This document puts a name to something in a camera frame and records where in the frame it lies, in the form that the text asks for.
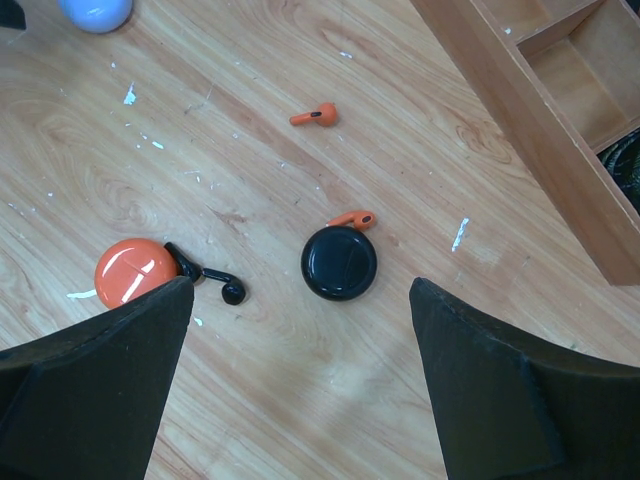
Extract orange earbud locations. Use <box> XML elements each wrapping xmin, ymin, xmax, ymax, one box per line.
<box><xmin>326</xmin><ymin>210</ymin><xmax>376</xmax><ymax>231</ymax></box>
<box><xmin>289</xmin><ymin>102</ymin><xmax>338</xmax><ymax>127</ymax></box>

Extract wooden compartment tray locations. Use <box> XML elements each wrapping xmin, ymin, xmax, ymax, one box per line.
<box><xmin>415</xmin><ymin>1</ymin><xmax>639</xmax><ymax>286</ymax></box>

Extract black earbud case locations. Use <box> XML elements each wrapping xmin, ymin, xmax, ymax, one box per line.
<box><xmin>301</xmin><ymin>226</ymin><xmax>378</xmax><ymax>301</ymax></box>

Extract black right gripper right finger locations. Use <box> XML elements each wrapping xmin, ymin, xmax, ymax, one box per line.
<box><xmin>409</xmin><ymin>278</ymin><xmax>639</xmax><ymax>479</ymax></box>

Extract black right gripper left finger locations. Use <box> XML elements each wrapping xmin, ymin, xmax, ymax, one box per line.
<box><xmin>1</xmin><ymin>277</ymin><xmax>194</xmax><ymax>479</ymax></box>

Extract purple earbud case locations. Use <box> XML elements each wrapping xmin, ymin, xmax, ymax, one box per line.
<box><xmin>57</xmin><ymin>0</ymin><xmax>134</xmax><ymax>34</ymax></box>

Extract dark green rolled belt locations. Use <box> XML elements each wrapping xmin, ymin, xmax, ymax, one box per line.
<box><xmin>598</xmin><ymin>129</ymin><xmax>640</xmax><ymax>211</ymax></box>

